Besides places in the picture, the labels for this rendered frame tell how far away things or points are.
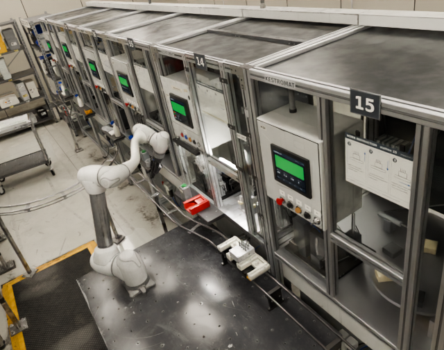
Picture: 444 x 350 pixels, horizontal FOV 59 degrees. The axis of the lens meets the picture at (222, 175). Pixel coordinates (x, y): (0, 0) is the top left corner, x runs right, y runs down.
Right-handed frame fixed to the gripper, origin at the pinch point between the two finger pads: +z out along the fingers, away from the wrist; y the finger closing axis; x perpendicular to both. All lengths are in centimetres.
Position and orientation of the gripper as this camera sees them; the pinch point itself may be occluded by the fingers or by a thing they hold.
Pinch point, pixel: (152, 174)
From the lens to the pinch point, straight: 312.4
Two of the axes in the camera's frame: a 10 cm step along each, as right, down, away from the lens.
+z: -3.2, 7.1, 6.3
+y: -6.7, -6.4, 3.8
